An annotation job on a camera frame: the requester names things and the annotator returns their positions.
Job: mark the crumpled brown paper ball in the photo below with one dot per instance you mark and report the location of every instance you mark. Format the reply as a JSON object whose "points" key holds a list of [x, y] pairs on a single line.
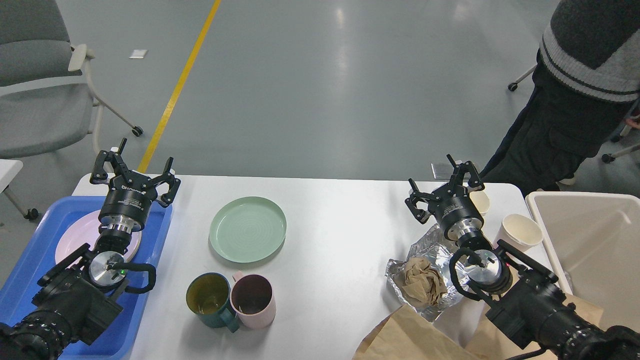
{"points": [[423, 285]]}

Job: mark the dark teal mug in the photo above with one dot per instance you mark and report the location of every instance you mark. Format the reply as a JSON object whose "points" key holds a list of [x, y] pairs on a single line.
{"points": [[208, 296]]}

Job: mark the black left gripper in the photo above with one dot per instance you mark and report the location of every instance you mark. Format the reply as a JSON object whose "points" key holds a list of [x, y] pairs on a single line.
{"points": [[129, 204]]}

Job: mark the white paper cup behind gripper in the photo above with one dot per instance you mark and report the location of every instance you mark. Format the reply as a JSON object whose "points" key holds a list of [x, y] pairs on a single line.
{"points": [[481, 201]]}

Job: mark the pink plate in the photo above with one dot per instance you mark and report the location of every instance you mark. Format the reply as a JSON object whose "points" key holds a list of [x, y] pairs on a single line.
{"points": [[86, 230]]}

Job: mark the white side table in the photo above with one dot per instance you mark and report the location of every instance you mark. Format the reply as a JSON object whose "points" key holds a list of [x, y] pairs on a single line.
{"points": [[9, 169]]}

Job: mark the beige plastic bin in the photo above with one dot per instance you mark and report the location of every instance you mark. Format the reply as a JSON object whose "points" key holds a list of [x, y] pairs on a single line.
{"points": [[593, 243]]}

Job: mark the grey floor plate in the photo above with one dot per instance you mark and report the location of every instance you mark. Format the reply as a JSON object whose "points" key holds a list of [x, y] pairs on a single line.
{"points": [[445, 171]]}

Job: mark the pink mug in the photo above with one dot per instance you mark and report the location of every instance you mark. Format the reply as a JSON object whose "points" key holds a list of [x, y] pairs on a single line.
{"points": [[252, 297]]}

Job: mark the brown paper bag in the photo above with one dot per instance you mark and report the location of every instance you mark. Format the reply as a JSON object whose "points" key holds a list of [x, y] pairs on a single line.
{"points": [[462, 332]]}

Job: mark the grey office chair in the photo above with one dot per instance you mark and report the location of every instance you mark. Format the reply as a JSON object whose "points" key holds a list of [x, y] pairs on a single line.
{"points": [[48, 98]]}

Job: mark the person in grey sweater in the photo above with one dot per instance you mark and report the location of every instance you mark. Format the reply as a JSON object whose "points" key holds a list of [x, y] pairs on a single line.
{"points": [[585, 80]]}

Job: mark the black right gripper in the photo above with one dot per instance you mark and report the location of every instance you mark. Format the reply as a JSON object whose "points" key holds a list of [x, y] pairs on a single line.
{"points": [[452, 207]]}

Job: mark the crumpled aluminium foil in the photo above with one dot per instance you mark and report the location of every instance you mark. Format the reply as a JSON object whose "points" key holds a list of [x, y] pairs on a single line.
{"points": [[434, 248]]}

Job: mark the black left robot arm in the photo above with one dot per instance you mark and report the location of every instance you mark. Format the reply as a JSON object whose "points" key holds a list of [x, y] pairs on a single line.
{"points": [[77, 298]]}

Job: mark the green plate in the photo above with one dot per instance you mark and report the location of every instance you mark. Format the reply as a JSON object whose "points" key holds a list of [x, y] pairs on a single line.
{"points": [[248, 229]]}

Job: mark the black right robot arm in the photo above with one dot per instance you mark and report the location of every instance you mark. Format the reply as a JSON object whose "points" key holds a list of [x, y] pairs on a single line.
{"points": [[524, 301]]}

